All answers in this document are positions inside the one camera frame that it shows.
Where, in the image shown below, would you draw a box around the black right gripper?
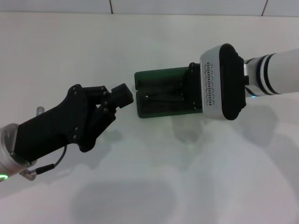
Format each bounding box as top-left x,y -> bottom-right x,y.
181,62 -> 203,113

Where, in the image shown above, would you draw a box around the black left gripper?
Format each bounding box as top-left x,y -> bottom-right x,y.
13,83 -> 135,153

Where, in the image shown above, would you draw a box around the black glasses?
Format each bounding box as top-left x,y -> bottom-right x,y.
142,92 -> 185,105

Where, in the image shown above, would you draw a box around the green glasses case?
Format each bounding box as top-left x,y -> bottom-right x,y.
134,66 -> 204,119

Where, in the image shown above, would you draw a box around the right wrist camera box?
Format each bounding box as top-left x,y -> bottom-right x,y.
199,42 -> 247,121

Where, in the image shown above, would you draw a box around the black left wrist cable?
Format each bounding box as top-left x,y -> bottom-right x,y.
22,145 -> 69,181

